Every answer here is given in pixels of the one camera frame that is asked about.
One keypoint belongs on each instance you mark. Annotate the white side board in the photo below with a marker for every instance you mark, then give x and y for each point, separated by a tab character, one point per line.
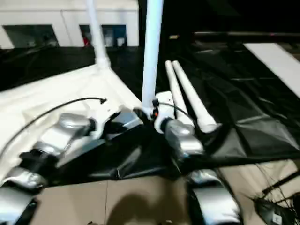
276	63

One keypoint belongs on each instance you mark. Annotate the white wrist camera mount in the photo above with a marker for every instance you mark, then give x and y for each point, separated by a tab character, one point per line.
166	103
105	110

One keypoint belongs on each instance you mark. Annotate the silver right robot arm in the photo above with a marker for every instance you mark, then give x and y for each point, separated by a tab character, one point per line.
187	140

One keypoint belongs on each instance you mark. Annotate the white plastic table leg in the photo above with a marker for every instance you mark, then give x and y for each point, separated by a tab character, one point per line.
98	35
151	58
194	98
174	86

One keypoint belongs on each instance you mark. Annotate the small yellow label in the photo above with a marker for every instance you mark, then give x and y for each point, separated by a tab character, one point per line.
174	37

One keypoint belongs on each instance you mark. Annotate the black work mat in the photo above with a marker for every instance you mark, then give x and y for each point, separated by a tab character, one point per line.
234	105

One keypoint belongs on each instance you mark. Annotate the white plastic table top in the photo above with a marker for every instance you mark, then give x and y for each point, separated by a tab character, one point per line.
58	93

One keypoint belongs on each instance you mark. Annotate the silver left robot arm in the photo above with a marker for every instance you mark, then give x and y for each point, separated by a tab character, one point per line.
54	136

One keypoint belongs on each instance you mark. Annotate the white glass-door cabinet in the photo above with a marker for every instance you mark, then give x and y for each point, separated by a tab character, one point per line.
70	16

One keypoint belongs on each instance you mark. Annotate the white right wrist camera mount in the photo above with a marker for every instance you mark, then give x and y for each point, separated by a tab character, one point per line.
166	103

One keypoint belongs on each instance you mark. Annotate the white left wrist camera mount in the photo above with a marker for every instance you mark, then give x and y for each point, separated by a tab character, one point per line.
105	110

